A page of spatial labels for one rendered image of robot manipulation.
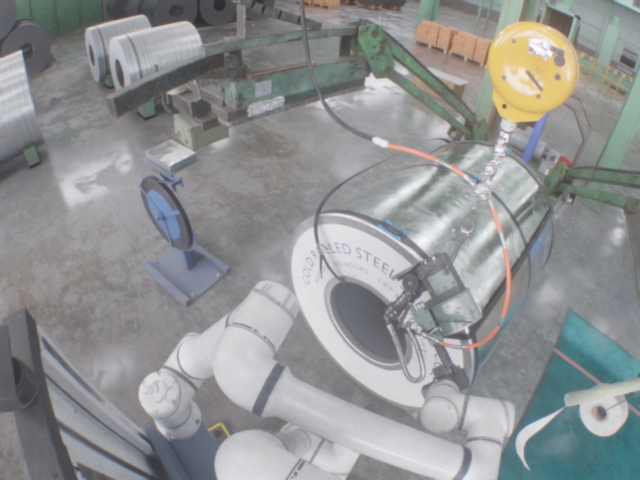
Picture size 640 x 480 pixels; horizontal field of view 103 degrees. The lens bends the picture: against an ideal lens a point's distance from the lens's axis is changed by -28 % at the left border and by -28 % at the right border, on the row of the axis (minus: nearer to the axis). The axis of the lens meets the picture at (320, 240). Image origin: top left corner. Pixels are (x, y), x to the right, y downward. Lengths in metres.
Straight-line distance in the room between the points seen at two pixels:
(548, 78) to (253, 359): 0.78
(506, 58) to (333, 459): 1.09
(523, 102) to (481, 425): 0.69
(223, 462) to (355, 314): 1.61
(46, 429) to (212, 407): 1.91
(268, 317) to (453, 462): 0.48
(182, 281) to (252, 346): 2.33
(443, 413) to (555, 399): 2.33
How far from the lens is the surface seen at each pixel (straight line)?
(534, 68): 0.77
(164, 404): 1.23
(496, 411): 0.86
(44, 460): 0.57
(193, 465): 1.44
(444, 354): 1.22
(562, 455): 2.97
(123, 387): 2.65
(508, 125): 0.85
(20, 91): 5.40
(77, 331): 3.06
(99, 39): 7.79
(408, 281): 1.20
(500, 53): 0.78
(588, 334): 3.75
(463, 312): 1.13
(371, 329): 2.08
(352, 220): 1.45
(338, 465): 1.10
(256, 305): 0.75
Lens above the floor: 2.24
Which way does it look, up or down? 43 degrees down
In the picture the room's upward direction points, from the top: 6 degrees clockwise
